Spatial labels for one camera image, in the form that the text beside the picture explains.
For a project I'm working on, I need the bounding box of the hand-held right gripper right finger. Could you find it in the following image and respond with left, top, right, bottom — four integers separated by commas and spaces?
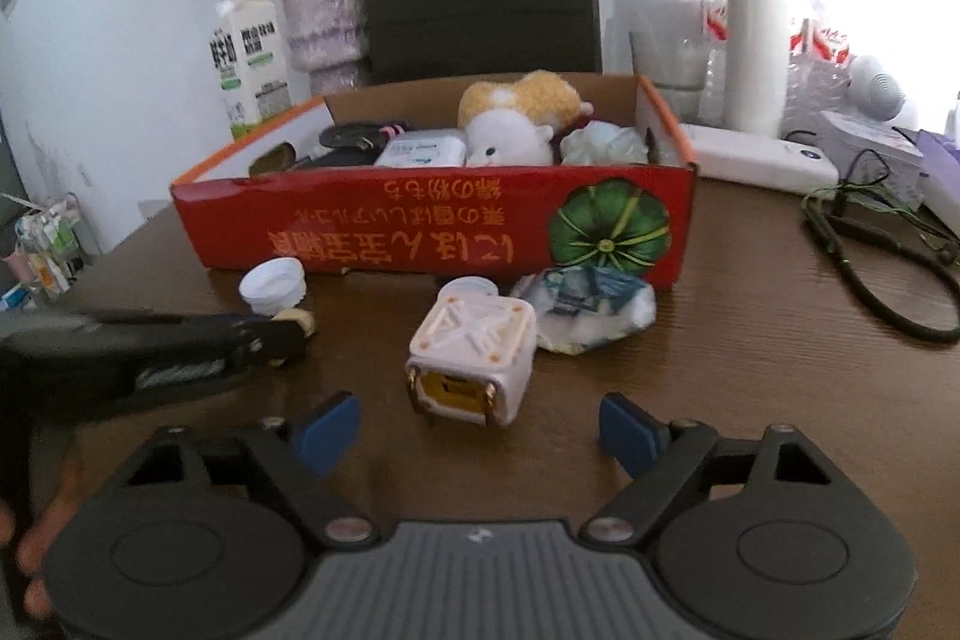
581, 391, 835, 547

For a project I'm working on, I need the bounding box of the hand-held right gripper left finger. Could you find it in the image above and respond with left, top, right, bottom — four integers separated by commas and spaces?
127, 391, 380, 547

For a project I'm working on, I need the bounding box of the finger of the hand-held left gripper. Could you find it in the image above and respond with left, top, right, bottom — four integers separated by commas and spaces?
112, 314, 310, 399

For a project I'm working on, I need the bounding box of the small cream object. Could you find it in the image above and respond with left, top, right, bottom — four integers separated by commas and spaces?
274, 308, 316, 341

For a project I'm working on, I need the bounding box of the cream cube charger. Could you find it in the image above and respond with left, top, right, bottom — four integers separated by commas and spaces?
405, 295, 539, 425

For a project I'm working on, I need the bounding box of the red cardboard box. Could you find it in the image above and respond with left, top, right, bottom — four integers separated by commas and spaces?
170, 72, 698, 292

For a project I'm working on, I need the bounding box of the brown wooden desktop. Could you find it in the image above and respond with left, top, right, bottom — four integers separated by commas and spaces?
30, 175, 960, 536

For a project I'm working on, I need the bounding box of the person's left hand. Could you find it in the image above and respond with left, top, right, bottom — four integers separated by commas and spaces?
0, 452, 85, 622

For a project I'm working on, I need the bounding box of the white ribbed jar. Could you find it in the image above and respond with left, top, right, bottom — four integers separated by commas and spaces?
240, 259, 307, 315

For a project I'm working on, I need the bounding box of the colourful packets rack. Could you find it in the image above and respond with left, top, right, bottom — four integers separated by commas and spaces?
0, 194, 95, 315

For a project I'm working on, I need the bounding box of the crumpled plastic wrapper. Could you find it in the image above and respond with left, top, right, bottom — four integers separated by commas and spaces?
512, 267, 657, 354

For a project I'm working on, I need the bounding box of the dark olive object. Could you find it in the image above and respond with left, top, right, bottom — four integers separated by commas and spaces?
249, 143, 301, 176

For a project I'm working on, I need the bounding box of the small white round cap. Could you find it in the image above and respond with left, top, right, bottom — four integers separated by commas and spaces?
437, 276, 500, 305

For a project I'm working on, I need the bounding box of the black pouch with pink clip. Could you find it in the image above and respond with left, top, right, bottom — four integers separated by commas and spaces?
319, 120, 410, 165

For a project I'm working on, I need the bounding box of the white wet wipes pack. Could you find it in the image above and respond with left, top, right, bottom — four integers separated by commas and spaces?
373, 130, 470, 167

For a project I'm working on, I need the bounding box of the white milk carton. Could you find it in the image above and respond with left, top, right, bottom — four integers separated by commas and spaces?
212, 0, 292, 142

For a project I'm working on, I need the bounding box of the pale green scrunchie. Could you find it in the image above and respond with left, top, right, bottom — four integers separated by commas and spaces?
561, 120, 650, 166

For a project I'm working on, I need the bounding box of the white power bank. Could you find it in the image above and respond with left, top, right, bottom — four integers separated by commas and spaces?
679, 122, 839, 195

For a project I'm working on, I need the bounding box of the pale purple vase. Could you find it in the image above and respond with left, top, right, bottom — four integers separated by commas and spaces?
279, 0, 368, 95

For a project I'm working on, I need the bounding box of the yellow white plush hamster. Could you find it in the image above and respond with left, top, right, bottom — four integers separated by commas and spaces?
457, 71, 593, 167

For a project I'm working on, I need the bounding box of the clear glass cup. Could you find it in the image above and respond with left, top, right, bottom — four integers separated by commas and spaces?
628, 31, 710, 120

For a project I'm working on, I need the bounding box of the white tin box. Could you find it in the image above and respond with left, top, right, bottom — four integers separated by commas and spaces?
821, 111, 925, 210

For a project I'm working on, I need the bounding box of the purple tissue pack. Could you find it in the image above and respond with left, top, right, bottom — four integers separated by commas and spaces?
911, 126, 960, 251

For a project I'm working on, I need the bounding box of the pack of clear water bottles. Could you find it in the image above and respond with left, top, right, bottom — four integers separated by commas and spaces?
682, 0, 856, 118

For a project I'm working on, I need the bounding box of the white thermos bottle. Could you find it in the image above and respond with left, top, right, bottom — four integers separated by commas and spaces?
720, 0, 794, 135

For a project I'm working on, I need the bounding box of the black cable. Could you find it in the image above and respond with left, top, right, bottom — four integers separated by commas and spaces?
802, 149, 960, 342

